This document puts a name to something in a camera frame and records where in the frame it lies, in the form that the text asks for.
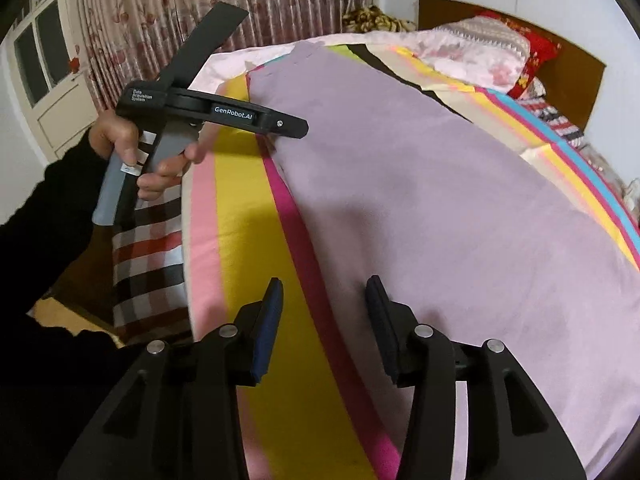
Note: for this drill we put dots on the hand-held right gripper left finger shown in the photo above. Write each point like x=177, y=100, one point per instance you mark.
x=266, y=331

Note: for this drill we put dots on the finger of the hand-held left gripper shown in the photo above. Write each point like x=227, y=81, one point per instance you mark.
x=210, y=40

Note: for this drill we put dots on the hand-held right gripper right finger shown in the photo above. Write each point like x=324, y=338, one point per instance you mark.
x=382, y=331

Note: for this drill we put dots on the person's left forearm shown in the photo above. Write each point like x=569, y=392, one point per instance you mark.
x=50, y=210

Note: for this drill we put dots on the person's left hand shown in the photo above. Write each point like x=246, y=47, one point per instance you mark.
x=117, y=137

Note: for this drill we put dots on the pink floral curtain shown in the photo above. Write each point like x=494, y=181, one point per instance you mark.
x=175, y=0

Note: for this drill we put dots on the colourful striped blanket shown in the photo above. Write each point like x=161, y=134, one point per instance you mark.
x=240, y=220

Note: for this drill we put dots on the tiger print blanket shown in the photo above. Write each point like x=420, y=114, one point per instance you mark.
x=375, y=20

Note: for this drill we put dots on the white panelled door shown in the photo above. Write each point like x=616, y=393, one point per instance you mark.
x=55, y=110

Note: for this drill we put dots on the person's black top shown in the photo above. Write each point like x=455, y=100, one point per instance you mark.
x=45, y=400

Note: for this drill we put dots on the pink floral quilt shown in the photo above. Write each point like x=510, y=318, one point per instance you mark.
x=450, y=45

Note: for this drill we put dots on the plain wooden headboard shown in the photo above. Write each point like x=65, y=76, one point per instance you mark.
x=575, y=85

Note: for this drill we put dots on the red patterned pillow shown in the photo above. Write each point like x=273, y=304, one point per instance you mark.
x=542, y=52

